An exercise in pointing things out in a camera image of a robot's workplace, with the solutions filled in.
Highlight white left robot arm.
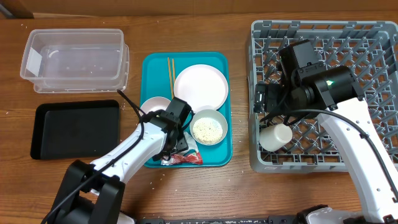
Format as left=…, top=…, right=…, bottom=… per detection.
left=42, top=98, right=192, bottom=223

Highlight wooden chopstick left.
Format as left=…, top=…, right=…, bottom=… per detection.
left=167, top=57, right=174, bottom=98

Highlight white rice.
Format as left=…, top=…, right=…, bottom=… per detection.
left=191, top=118, right=223, bottom=145

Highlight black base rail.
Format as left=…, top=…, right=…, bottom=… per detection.
left=133, top=205, right=355, bottom=224

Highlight white plastic cup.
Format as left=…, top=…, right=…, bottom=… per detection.
left=259, top=123, right=293, bottom=152

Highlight pink bowl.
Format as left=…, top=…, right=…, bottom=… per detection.
left=140, top=96, right=170, bottom=115

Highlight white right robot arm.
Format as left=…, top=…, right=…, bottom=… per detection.
left=254, top=40, right=397, bottom=223

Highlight clear plastic bin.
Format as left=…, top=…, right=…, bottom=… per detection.
left=20, top=29, right=129, bottom=93

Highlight grey dishwasher rack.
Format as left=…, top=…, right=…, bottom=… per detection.
left=248, top=20, right=397, bottom=173

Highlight large white plate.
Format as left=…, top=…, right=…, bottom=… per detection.
left=174, top=64, right=229, bottom=113

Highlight black tray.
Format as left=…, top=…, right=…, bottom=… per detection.
left=30, top=100, right=120, bottom=160

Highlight teal plastic tray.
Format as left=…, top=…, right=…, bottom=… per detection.
left=140, top=52, right=233, bottom=167

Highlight white napkin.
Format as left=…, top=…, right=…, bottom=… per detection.
left=183, top=132, right=199, bottom=152

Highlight red snack wrapper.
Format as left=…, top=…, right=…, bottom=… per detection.
left=160, top=151, right=203, bottom=166

